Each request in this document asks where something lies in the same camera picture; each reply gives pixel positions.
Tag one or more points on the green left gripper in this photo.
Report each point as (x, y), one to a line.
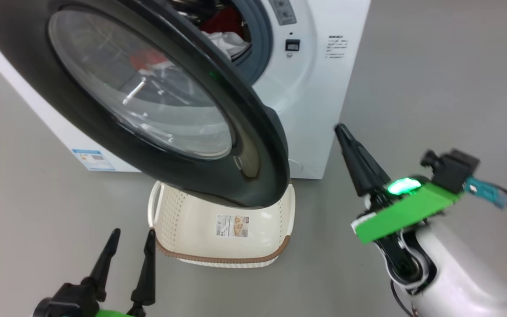
(112, 314)

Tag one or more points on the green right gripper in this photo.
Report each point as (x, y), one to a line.
(407, 211)

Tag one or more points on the black round glass machine door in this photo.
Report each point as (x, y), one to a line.
(255, 119)

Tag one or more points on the red terry towel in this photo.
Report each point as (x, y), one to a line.
(225, 22)

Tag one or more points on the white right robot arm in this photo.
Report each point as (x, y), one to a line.
(456, 281)

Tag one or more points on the white front-load washing machine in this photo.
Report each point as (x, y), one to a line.
(315, 110)

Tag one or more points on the cream plastic laundry basket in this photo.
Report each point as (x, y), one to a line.
(192, 231)

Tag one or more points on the paper label on basket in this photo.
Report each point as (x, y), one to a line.
(231, 226)

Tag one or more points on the round white filter cover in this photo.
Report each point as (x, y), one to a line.
(296, 166)

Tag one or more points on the blue white energy label sticker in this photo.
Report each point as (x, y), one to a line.
(93, 159)

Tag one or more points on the grey warning sticker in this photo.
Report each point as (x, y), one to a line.
(282, 11)

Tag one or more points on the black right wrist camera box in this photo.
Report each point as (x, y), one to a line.
(456, 169)

